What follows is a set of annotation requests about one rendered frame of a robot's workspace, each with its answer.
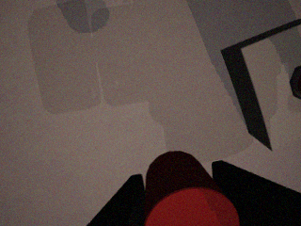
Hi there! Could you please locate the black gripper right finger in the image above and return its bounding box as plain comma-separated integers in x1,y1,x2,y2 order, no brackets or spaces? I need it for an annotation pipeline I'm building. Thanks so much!
212,159,301,226

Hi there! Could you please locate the red cylinder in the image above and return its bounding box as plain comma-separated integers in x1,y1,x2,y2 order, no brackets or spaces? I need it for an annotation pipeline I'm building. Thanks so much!
143,151,240,226

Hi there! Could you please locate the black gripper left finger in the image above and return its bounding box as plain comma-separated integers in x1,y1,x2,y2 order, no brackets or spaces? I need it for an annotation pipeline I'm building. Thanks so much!
87,174,146,226

